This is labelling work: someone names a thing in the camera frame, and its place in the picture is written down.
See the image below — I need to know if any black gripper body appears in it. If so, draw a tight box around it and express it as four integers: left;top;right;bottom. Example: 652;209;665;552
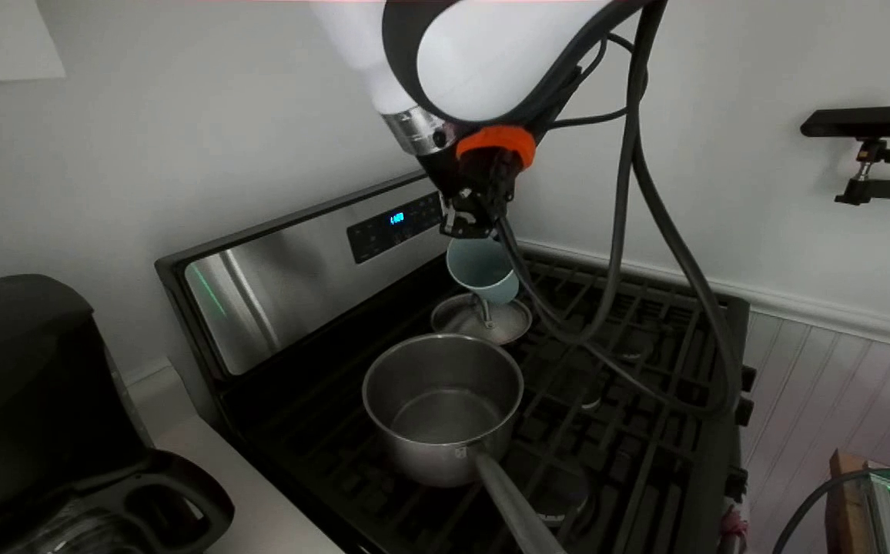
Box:
440;151;525;238

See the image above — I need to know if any light blue plastic cup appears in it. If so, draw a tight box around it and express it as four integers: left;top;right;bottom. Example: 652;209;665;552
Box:
442;233;524;312

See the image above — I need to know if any steel pot lid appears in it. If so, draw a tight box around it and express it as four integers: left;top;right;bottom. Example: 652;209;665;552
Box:
427;290;537;348

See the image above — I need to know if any patterned dish towel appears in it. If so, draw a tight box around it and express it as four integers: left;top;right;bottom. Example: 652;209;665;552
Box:
718;498;752;552

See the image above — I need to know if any black coffee maker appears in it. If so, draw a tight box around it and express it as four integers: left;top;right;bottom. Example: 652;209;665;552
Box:
0;271;236;554

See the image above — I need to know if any black gripper cable bundle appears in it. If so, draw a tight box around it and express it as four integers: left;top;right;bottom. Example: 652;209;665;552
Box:
498;0;746;417

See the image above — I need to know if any steel saucepan with long handle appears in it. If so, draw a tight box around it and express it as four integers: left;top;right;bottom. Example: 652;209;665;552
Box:
360;330;571;554

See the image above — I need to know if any black floor cable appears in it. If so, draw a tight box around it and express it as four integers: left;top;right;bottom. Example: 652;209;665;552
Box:
770;465;878;554

